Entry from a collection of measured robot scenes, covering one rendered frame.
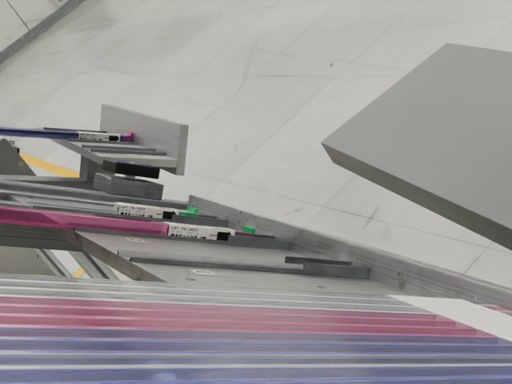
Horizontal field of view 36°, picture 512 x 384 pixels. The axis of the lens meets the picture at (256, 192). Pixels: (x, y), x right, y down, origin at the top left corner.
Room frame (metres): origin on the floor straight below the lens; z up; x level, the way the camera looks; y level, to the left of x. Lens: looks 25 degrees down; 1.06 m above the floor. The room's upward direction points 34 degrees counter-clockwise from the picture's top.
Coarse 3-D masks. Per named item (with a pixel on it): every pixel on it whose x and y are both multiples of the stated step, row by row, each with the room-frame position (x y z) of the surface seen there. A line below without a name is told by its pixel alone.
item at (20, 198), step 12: (0, 192) 0.65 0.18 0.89; (12, 192) 0.65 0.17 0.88; (24, 192) 0.66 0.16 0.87; (12, 204) 0.65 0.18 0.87; (24, 204) 0.65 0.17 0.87; (36, 204) 0.65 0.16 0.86; (48, 204) 0.66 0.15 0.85; (60, 204) 0.66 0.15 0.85; (72, 204) 0.66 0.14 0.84; (84, 204) 0.66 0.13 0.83; (96, 204) 0.67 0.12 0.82; (108, 204) 0.67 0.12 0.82
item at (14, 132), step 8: (0, 128) 1.06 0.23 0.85; (8, 128) 1.06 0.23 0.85; (16, 128) 1.07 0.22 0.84; (24, 128) 1.08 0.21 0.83; (24, 136) 1.07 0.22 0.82; (32, 136) 1.07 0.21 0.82; (40, 136) 1.07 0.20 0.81; (48, 136) 1.07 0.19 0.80; (56, 136) 1.08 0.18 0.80; (64, 136) 1.08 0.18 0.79; (72, 136) 1.08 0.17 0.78; (120, 136) 1.10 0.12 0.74; (128, 136) 1.10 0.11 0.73
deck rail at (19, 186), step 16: (32, 192) 0.74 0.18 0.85; (48, 192) 0.74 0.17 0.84; (64, 192) 0.75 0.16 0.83; (80, 192) 0.75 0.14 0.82; (96, 192) 0.76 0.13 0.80; (176, 208) 0.78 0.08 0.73; (0, 224) 0.73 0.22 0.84; (0, 240) 0.72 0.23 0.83; (16, 240) 0.73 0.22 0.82; (32, 240) 0.73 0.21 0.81; (48, 240) 0.73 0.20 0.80; (64, 240) 0.74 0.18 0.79
